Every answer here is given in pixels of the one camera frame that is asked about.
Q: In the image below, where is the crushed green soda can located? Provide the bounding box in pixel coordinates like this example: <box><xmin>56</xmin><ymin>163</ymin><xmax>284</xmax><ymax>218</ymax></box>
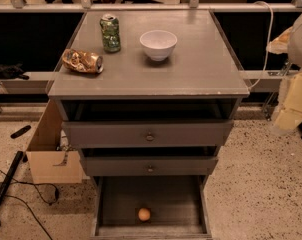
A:
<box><xmin>100</xmin><ymin>14</ymin><xmax>121</xmax><ymax>53</ymax></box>

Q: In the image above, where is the small orange fruit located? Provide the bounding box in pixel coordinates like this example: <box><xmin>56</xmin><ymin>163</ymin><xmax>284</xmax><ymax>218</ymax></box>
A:
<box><xmin>138</xmin><ymin>208</ymin><xmax>151</xmax><ymax>222</ymax></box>

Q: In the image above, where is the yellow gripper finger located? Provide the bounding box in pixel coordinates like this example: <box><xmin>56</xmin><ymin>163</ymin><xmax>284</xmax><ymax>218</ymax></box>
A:
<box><xmin>266</xmin><ymin>27</ymin><xmax>292</xmax><ymax>54</ymax></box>
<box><xmin>272</xmin><ymin>71</ymin><xmax>302</xmax><ymax>133</ymax></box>

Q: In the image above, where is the black bag on ledge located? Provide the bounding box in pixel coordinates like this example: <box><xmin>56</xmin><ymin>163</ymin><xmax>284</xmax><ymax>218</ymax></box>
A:
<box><xmin>0</xmin><ymin>63</ymin><xmax>29</xmax><ymax>80</ymax></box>

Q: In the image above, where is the open cardboard box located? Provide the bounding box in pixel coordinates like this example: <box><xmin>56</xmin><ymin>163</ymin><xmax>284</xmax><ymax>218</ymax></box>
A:
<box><xmin>26</xmin><ymin>101</ymin><xmax>84</xmax><ymax>184</ymax></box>

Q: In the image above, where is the crushed gold soda can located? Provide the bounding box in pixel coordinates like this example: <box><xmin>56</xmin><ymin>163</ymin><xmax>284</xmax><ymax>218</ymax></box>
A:
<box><xmin>62</xmin><ymin>49</ymin><xmax>103</xmax><ymax>74</ymax></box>

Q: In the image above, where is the black pole on floor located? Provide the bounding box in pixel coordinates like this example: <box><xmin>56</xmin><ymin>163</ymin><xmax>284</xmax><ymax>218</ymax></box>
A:
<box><xmin>0</xmin><ymin>151</ymin><xmax>23</xmax><ymax>226</ymax></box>

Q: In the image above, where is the grey top drawer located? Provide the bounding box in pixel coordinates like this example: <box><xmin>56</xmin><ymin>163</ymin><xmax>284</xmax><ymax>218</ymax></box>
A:
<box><xmin>62</xmin><ymin>120</ymin><xmax>233</xmax><ymax>148</ymax></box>

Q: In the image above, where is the grey middle drawer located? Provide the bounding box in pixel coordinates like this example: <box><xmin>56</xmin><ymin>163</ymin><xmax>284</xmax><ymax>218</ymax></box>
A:
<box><xmin>81</xmin><ymin>147</ymin><xmax>218</xmax><ymax>176</ymax></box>

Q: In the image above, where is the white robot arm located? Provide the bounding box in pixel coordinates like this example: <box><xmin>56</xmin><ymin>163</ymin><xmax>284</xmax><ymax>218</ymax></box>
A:
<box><xmin>267</xmin><ymin>14</ymin><xmax>302</xmax><ymax>133</ymax></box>

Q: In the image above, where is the metal railing frame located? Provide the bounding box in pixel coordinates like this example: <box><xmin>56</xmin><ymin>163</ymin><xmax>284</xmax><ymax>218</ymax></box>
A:
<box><xmin>0</xmin><ymin>0</ymin><xmax>302</xmax><ymax>95</ymax></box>

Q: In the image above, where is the grey open bottom drawer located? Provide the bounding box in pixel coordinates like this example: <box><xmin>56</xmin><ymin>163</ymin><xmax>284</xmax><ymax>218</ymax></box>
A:
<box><xmin>90</xmin><ymin>176</ymin><xmax>213</xmax><ymax>240</ymax></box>

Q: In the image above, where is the small black floor object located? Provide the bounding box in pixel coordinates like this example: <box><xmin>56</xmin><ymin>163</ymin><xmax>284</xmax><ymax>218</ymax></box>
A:
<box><xmin>10</xmin><ymin>125</ymin><xmax>31</xmax><ymax>139</ymax></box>

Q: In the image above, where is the white ceramic bowl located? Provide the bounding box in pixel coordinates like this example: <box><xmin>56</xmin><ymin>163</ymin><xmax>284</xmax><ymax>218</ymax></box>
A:
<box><xmin>140</xmin><ymin>30</ymin><xmax>177</xmax><ymax>62</ymax></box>

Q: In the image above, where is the white hanging cable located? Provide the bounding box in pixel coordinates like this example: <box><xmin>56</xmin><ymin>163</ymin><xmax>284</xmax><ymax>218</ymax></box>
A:
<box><xmin>248</xmin><ymin>0</ymin><xmax>275</xmax><ymax>92</ymax></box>

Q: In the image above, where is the grey wooden drawer cabinet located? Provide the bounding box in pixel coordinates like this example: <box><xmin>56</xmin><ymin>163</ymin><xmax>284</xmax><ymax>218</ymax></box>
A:
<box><xmin>46</xmin><ymin>9</ymin><xmax>251</xmax><ymax>240</ymax></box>

